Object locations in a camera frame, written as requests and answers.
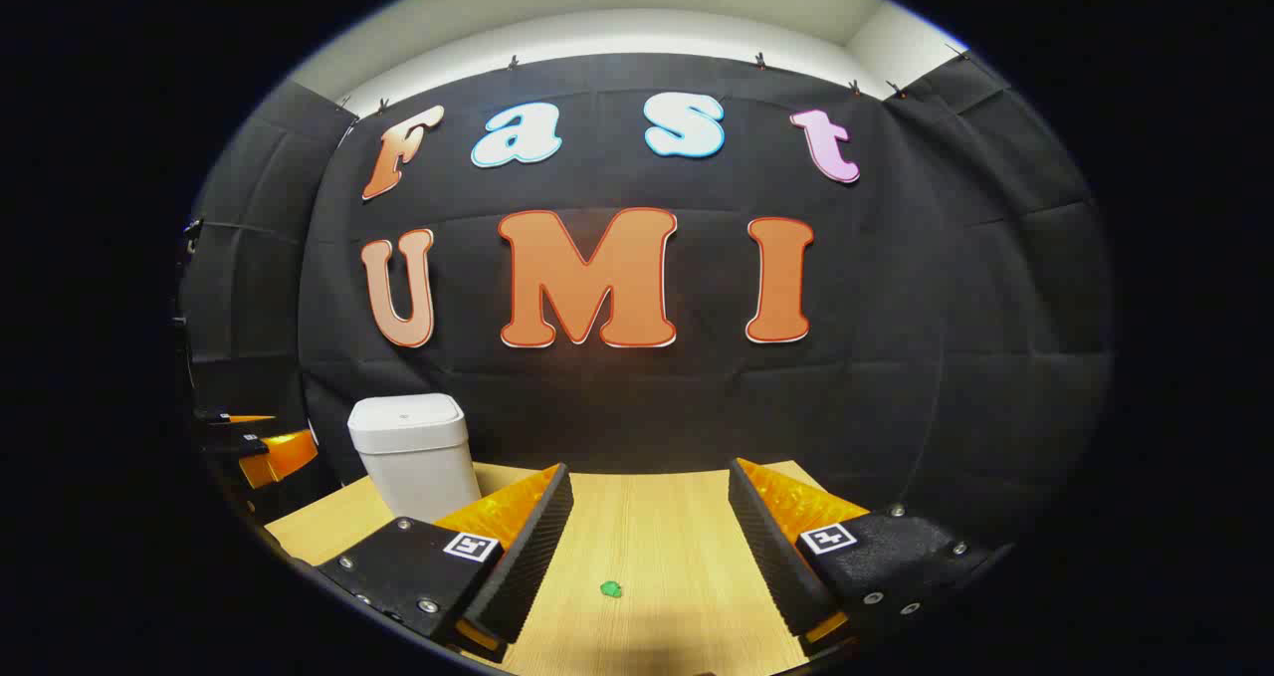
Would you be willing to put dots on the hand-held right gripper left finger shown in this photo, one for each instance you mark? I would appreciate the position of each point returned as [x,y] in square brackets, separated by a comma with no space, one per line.
[528,557]

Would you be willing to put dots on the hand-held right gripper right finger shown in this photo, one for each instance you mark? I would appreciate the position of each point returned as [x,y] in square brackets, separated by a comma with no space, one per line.
[771,557]

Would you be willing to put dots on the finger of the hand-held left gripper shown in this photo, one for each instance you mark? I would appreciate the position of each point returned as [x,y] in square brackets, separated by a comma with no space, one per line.
[281,455]
[239,419]

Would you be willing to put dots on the white desktop garbage bin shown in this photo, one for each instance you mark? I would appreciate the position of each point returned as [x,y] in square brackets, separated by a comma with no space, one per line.
[413,462]

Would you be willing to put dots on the wooden desktop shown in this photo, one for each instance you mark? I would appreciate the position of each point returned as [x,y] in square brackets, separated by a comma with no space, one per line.
[647,537]

